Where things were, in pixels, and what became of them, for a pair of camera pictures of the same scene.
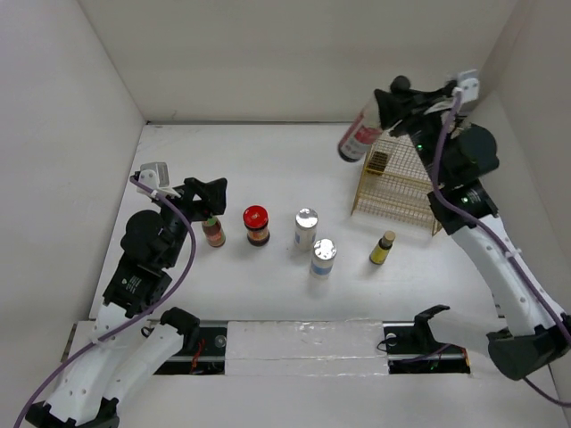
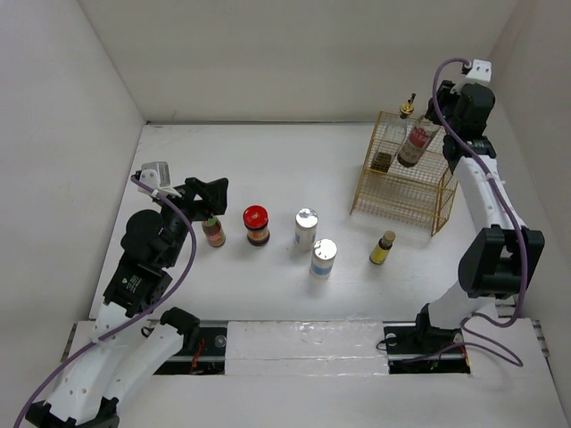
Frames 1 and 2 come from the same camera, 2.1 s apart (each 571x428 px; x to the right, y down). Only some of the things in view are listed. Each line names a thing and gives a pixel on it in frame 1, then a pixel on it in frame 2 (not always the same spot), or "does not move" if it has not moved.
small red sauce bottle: x=214 y=232 does not move
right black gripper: x=395 y=106 to x=442 y=95
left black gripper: x=211 y=193 does not move
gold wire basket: x=395 y=184 does not move
